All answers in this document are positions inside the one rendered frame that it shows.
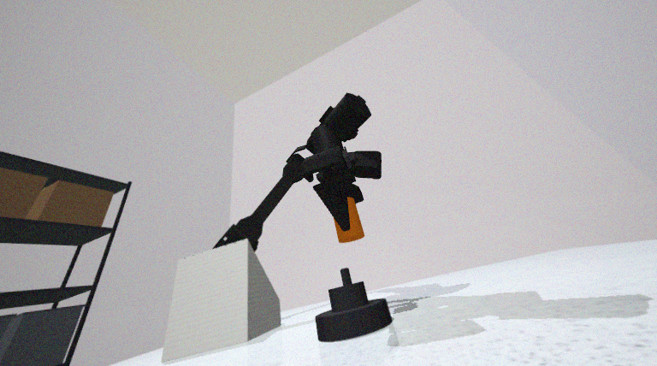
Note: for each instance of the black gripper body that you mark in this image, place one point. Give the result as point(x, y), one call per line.
point(329, 162)

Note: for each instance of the black stepped pedestal with shaft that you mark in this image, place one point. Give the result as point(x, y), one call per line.
point(352, 315)

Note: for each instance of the orange knob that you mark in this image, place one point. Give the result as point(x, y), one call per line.
point(356, 230)

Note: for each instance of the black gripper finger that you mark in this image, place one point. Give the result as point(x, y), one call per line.
point(356, 197)
point(333, 193)

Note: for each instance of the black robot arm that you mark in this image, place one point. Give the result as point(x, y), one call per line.
point(337, 124)

